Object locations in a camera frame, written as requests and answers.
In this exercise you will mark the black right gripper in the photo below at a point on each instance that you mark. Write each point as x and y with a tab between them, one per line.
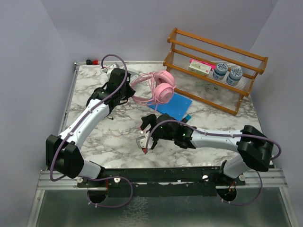
151	118

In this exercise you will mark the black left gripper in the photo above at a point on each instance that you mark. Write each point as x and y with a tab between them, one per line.
130	92

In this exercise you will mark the pink headphones with cable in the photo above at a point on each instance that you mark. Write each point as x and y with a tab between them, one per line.
162	85

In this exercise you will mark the grey white headphones with cable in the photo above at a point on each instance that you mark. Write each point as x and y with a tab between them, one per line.
133	72

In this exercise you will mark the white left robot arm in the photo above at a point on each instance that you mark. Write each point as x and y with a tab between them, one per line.
63	151

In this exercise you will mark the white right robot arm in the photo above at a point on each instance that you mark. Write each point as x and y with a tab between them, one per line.
254	149

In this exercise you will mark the blue plastic board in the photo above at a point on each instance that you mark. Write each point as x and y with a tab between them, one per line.
177	107

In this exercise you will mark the blue black marker pen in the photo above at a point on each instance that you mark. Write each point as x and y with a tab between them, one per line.
186	118

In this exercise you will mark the red black emergency button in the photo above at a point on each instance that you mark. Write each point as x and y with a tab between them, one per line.
92	62

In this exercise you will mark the clear tape roll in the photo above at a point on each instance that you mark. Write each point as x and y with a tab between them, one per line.
211	91

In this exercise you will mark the white green cardboard box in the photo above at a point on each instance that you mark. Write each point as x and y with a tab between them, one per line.
199	68

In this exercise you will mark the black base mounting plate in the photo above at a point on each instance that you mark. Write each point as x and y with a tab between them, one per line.
156	182

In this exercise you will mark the wooden two-tier rack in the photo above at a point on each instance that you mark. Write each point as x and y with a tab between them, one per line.
186	46

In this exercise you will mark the blue white jar left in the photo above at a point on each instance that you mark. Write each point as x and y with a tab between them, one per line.
220	71

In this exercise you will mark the blue white jar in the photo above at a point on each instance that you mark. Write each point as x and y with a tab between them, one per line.
234	76
220	71

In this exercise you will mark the blue white jar right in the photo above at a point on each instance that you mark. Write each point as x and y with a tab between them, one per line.
234	76

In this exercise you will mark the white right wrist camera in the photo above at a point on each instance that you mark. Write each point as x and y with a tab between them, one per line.
143	142

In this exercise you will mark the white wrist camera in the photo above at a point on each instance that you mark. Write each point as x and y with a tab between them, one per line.
143	142
108	68

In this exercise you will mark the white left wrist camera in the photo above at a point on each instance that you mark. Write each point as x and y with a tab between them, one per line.
108	68

